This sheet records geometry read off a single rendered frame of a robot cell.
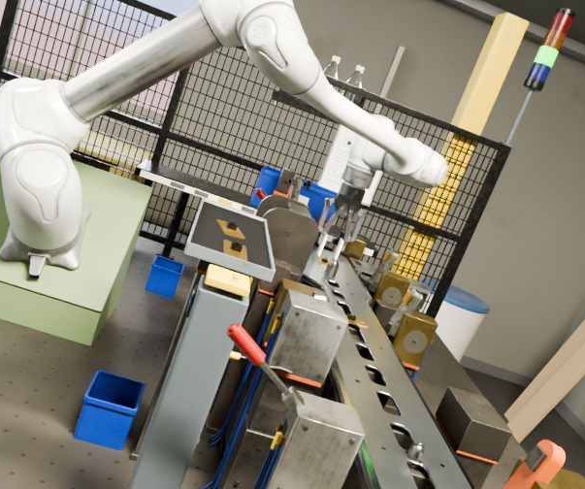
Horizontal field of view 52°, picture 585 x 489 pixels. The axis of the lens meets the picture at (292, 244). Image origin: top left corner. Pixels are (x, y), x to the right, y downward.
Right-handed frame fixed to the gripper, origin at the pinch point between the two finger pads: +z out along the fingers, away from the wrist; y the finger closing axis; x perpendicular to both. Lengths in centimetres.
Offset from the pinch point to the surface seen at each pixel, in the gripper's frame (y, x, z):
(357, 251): 14.9, 23.4, 2.8
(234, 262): -33, -88, -11
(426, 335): 19.8, -43.5, 3.5
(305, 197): -7.0, 35.0, -7.3
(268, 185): -20.5, 37.1, -6.5
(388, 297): 20.1, -8.5, 6.5
